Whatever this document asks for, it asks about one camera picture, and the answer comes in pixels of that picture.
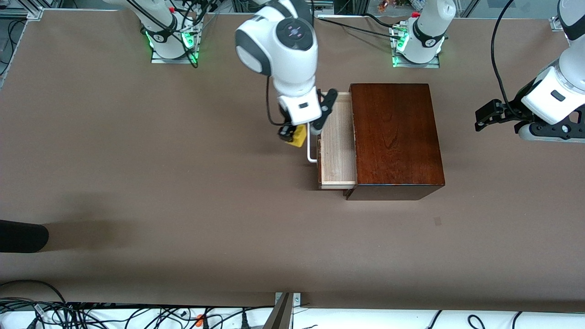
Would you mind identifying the yellow cube block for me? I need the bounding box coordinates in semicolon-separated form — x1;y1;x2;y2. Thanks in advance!
285;124;307;148

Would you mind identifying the wooden drawer with white handle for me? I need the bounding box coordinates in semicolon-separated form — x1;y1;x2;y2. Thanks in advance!
307;90;358;190

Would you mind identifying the dark brown wooden cabinet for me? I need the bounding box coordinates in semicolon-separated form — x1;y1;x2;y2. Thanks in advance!
344;83;446;201

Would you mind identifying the black cylindrical object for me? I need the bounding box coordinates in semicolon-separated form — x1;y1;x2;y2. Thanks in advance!
0;219;49;253

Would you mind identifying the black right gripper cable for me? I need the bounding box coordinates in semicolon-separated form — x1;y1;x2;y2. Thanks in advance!
266;74;293;127

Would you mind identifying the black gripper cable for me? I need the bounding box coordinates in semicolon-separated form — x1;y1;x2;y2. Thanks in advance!
490;0;526;117
266;74;293;127

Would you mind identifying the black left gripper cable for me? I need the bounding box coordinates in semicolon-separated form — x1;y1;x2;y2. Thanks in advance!
490;0;526;117

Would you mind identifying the long black table cable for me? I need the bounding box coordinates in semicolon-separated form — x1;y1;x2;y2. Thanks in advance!
319;17;398;39

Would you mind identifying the short black table cable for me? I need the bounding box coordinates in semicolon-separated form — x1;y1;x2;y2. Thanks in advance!
361;13;407;31

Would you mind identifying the small metal clamp bracket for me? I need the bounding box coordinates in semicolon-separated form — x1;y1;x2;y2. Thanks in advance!
275;292;302;308

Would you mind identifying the dark grey stand post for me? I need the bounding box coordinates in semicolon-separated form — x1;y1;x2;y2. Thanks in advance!
261;292;294;329

